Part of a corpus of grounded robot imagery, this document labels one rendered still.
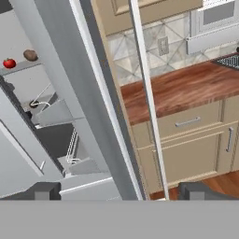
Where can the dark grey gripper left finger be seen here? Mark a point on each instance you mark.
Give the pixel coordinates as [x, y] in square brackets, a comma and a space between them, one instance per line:
[46, 190]

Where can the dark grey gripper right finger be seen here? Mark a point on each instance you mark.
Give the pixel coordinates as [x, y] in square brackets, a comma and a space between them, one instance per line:
[189, 190]

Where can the beige cupboard door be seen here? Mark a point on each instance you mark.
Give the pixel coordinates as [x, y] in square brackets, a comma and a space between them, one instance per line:
[193, 155]

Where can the grey fridge door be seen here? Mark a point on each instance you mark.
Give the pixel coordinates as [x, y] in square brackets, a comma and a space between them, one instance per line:
[77, 77]

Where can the grey fridge shelf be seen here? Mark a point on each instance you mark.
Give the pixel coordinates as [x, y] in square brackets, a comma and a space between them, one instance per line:
[18, 67]

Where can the red tomato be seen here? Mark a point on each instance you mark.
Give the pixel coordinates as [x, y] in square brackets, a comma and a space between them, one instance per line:
[9, 63]

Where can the grey fridge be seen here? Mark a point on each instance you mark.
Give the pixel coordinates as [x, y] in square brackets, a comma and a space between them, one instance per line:
[18, 34]

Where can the beige drawer front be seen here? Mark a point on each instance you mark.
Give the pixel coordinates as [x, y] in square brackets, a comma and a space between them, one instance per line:
[199, 116]

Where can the black hob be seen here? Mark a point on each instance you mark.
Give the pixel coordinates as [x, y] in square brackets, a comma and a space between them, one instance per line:
[229, 60]

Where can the brown potato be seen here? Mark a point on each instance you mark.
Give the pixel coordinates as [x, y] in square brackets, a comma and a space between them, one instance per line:
[30, 55]

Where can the white microwave oven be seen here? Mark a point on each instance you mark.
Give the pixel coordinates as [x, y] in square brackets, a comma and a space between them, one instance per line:
[214, 25]

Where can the grey wall socket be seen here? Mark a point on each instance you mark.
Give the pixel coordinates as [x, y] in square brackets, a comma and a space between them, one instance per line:
[163, 45]

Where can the beige wall cupboard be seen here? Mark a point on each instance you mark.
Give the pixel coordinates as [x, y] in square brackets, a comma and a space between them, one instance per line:
[149, 12]

